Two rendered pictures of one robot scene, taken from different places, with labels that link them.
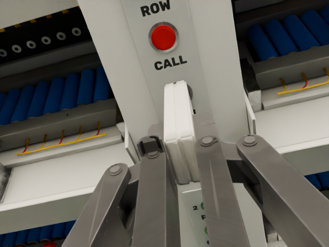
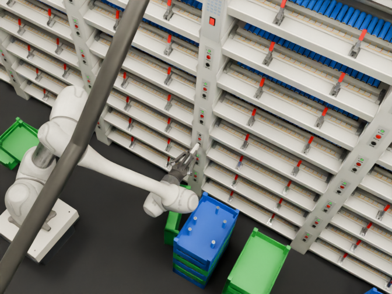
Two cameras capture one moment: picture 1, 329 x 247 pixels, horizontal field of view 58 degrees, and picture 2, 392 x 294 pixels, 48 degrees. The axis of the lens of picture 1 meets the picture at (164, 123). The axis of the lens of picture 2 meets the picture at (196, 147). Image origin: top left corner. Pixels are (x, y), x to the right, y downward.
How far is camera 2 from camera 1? 2.07 m
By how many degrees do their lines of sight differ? 30
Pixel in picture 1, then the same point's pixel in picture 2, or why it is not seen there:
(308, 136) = (214, 157)
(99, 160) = (186, 137)
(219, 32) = (206, 142)
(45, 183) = (176, 135)
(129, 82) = (193, 138)
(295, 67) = (223, 147)
